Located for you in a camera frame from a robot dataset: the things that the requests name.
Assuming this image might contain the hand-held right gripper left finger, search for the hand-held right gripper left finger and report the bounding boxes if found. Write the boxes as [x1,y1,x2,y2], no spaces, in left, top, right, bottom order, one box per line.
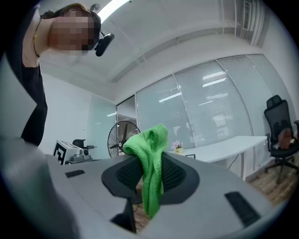
[45,154,144,239]

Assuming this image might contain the person's head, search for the person's head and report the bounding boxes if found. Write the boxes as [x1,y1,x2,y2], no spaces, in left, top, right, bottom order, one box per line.
[41,3,102,56]

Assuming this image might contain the ceiling light strip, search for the ceiling light strip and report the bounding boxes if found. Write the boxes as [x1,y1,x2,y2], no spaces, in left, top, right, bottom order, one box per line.
[99,0,131,24]

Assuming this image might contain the green wiping cloth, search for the green wiping cloth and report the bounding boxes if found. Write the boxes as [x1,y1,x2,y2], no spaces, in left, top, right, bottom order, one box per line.
[123,123,169,219]

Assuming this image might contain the ceiling air vent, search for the ceiling air vent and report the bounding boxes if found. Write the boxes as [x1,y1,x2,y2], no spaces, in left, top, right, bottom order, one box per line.
[242,0,252,30]

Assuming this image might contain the black standing fan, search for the black standing fan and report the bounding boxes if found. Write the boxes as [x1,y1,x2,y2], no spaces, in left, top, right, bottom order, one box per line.
[107,120,141,159]

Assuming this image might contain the black head-mounted camera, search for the black head-mounted camera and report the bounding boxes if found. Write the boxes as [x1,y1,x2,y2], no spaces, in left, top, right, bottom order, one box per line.
[90,3,115,57]

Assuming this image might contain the person's chest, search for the person's chest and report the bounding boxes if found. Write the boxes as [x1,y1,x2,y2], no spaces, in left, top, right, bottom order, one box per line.
[22,17,57,68]

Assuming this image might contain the black mesh office chair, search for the black mesh office chair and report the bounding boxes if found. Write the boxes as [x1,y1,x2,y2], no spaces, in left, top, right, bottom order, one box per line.
[263,95,299,185]

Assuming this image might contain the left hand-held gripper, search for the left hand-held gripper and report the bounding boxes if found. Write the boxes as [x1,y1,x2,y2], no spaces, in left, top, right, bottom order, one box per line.
[53,139,92,165]

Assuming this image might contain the black cord necklace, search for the black cord necklace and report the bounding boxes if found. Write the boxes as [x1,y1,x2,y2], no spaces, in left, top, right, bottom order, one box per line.
[32,18,43,58]

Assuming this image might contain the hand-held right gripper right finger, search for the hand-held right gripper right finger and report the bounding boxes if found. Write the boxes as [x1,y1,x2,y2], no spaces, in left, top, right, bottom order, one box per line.
[140,151,283,239]

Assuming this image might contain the glass partition with blinds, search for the glass partition with blinds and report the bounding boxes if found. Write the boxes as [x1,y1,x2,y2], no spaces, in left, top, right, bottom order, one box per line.
[136,53,296,150]

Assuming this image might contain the brown bag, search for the brown bag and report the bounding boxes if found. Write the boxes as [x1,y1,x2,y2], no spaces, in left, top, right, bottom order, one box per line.
[278,127,295,150]

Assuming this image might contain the white table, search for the white table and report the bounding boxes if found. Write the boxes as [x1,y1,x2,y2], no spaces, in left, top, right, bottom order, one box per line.
[167,135,268,182]

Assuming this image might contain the pink flowers in beige pot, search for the pink flowers in beige pot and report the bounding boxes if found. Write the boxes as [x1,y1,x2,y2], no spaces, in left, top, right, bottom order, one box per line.
[171,140,184,155]

